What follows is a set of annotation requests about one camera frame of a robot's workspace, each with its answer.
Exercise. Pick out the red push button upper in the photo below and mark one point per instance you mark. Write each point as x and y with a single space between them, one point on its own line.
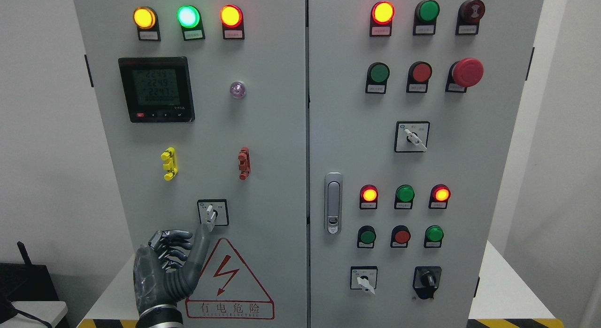
419 74

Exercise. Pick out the red emergency stop button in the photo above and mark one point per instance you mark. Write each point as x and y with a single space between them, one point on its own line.
463 74

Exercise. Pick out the white box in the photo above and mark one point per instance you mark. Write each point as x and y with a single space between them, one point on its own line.
52 312

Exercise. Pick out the grey cabinet door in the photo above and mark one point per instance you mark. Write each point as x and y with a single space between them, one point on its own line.
353 133
267 211

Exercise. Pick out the green lit indicator light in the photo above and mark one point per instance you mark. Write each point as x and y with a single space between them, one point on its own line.
191 23

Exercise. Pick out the black rotary knob switch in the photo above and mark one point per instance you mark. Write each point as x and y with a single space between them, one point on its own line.
426 281

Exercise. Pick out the dark red buzzer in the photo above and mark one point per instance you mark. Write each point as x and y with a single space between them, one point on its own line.
469 15

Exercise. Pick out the grey right cabinet door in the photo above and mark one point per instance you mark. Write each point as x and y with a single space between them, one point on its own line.
353 133

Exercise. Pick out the green push button upper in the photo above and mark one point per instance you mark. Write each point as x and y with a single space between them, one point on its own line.
377 78

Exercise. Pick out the yellow indicator light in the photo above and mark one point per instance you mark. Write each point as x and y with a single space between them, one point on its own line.
146 20

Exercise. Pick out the red lit indicator top right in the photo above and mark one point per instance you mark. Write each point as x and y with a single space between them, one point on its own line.
381 19

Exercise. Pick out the grey left cabinet door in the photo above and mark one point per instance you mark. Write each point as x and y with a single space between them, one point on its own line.
267 211

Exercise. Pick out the white rotary selector switch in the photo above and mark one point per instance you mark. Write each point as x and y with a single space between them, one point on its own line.
411 137
213 212
364 278

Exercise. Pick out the red lit indicator lower left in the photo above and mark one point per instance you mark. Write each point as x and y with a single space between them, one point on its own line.
368 197

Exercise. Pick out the bright green push button lower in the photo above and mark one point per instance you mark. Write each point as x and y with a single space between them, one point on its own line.
433 237

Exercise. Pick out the red lit indicator lower right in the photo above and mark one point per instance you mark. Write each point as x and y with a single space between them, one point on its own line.
439 196

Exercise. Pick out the green indicator lower middle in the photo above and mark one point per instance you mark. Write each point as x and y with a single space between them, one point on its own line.
404 197

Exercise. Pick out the black digital power meter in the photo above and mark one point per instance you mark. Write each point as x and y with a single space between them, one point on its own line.
157 89

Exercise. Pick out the green indicator top right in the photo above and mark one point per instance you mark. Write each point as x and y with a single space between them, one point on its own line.
425 17

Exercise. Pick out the silver door latch handle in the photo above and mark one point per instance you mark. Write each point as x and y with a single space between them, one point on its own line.
333 187

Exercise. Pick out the red electric danger warning sticker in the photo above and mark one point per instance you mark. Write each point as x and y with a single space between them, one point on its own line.
228 289

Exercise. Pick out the red push button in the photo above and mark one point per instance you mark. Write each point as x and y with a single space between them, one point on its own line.
400 236
419 74

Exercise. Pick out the red lit indicator light left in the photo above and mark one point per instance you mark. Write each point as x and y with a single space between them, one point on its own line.
231 17

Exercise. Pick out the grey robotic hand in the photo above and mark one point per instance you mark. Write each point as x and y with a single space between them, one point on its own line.
168 269

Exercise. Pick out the red plastic terminal clip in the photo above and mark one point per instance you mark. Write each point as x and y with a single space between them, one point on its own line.
244 163

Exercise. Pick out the yellow plastic terminal clip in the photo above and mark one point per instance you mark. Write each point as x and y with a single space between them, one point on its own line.
170 165

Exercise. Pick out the black router with antenna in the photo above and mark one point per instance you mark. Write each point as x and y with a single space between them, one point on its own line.
27 281

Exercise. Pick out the red push button lower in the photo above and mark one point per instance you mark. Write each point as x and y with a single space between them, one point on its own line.
400 236

